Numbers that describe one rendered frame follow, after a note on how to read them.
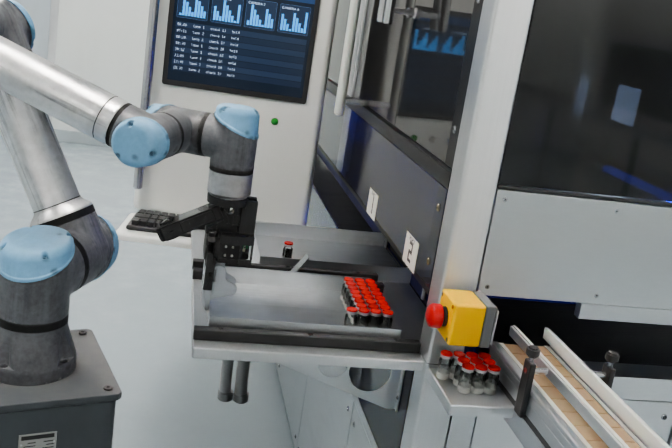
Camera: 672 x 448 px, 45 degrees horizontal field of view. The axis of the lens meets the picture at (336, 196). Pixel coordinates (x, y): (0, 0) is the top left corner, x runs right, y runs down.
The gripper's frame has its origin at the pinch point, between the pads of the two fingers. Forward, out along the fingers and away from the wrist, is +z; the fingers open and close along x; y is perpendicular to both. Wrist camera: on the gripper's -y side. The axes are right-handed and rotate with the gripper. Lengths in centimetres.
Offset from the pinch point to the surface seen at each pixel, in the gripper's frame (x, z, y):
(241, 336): -8.1, 2.3, 6.6
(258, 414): 123, 91, 31
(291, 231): 54, 2, 23
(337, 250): 47, 3, 33
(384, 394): -1.1, 15.4, 35.7
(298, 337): -8.1, 1.8, 16.3
